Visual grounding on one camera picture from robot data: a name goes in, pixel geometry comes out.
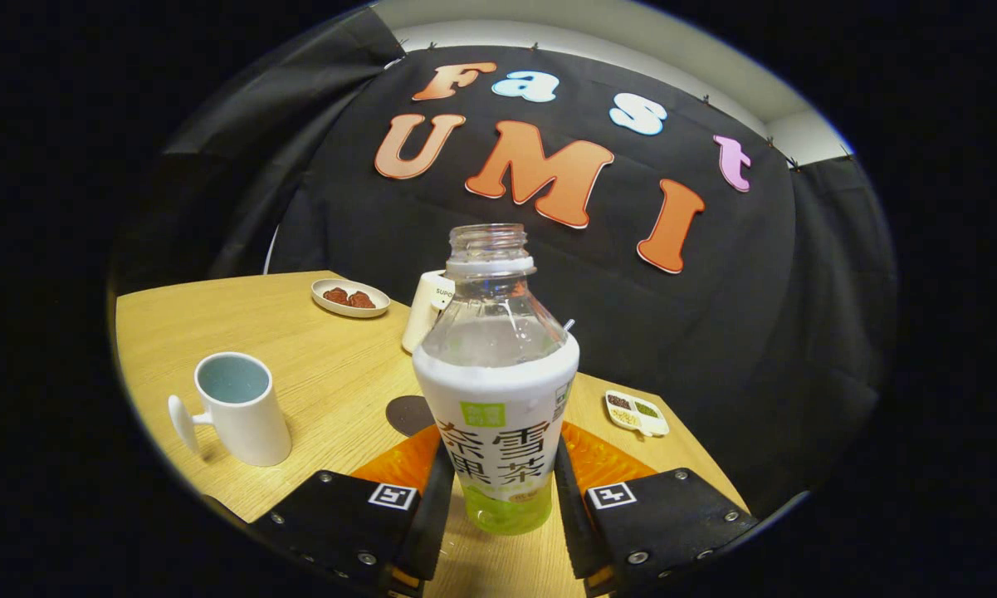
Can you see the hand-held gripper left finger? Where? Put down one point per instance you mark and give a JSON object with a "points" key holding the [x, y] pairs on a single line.
{"points": [[432, 531]]}

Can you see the clear juice bottle white green label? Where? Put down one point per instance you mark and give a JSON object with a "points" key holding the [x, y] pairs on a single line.
{"points": [[498, 390]]}

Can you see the white toaster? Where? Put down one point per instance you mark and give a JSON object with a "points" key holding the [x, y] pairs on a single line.
{"points": [[422, 311]]}

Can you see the red-brown cookie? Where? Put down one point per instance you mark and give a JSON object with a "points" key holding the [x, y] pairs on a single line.
{"points": [[335, 296], [362, 300]]}

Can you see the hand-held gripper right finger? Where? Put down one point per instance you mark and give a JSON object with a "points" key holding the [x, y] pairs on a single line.
{"points": [[573, 540]]}

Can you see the dark brown round coaster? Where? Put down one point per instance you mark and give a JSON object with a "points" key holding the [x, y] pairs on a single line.
{"points": [[407, 414]]}

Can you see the white divided dish with grains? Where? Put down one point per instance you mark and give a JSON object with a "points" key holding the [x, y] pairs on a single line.
{"points": [[637, 414]]}

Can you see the white cup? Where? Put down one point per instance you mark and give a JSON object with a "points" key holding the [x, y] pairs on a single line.
{"points": [[245, 428]]}

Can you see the white round plate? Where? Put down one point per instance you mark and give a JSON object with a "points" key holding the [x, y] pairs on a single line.
{"points": [[332, 307]]}

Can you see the black backdrop cloth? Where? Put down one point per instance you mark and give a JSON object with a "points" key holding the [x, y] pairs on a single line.
{"points": [[631, 316]]}

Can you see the wooden table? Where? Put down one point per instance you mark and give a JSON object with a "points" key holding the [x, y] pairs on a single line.
{"points": [[332, 365]]}

